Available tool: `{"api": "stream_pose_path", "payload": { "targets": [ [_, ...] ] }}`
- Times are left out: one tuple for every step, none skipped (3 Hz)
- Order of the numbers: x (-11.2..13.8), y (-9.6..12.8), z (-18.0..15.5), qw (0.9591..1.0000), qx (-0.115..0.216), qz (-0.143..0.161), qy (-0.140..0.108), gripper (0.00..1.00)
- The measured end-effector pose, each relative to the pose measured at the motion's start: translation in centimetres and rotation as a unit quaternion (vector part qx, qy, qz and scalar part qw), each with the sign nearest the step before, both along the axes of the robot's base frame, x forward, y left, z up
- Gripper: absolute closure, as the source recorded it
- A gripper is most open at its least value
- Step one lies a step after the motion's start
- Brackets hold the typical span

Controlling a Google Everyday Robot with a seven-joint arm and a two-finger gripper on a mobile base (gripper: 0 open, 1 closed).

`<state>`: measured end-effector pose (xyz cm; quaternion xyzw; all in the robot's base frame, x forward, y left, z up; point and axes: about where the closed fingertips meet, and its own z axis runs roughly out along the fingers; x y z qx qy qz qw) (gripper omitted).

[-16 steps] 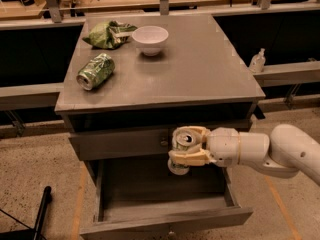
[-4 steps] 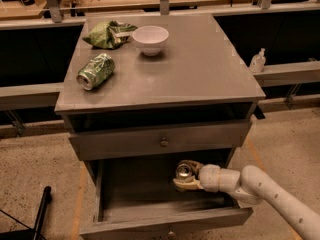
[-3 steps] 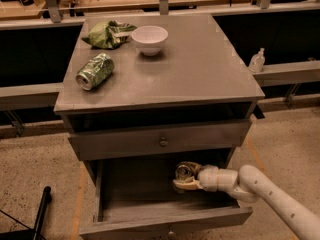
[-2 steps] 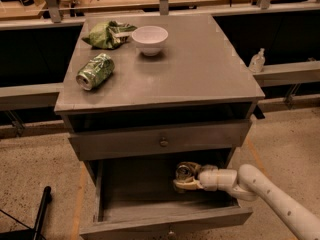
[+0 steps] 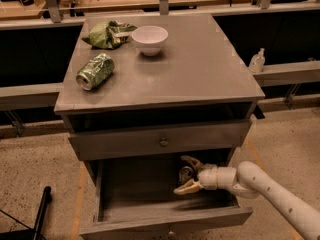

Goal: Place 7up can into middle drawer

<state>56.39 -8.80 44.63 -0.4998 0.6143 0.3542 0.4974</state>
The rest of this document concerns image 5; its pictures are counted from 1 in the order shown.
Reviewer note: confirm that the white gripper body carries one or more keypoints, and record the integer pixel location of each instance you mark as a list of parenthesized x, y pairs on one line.
[(209, 177)]

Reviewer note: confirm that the closed grey top drawer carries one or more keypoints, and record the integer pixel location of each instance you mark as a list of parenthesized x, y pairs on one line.
[(139, 141)]

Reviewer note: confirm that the round metal top drawer knob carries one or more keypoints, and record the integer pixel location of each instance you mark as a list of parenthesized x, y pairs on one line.
[(163, 142)]

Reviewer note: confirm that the clear sanitizer pump bottle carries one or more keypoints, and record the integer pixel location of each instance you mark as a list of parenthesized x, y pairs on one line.
[(257, 61)]

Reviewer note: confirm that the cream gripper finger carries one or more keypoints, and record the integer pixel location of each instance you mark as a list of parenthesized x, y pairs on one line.
[(189, 187), (193, 162)]

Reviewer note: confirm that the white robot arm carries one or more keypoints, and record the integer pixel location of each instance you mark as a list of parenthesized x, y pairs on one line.
[(248, 180)]

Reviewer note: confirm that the white ceramic bowl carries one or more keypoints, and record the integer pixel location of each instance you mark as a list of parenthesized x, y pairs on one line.
[(150, 40)]

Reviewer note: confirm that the round metal drawer knob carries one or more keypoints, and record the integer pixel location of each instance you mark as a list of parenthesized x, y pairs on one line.
[(163, 142), (171, 234)]

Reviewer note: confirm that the white green 7up can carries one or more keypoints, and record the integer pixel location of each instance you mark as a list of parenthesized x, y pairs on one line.
[(186, 173)]

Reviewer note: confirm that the crushed green soda can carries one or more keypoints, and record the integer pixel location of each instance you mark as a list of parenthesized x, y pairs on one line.
[(95, 71)]

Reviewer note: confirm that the open grey middle drawer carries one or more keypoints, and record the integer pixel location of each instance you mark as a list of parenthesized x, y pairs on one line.
[(135, 200)]

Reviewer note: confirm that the grey wooden drawer cabinet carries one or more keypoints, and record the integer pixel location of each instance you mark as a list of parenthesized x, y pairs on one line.
[(197, 78)]

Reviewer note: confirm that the green chip bag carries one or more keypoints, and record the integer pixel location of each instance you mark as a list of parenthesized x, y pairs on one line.
[(109, 35)]

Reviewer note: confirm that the round metal middle drawer knob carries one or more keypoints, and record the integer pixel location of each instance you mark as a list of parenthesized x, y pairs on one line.
[(171, 234)]

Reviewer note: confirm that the black pole stand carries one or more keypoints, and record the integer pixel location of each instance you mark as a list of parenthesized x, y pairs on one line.
[(30, 233)]

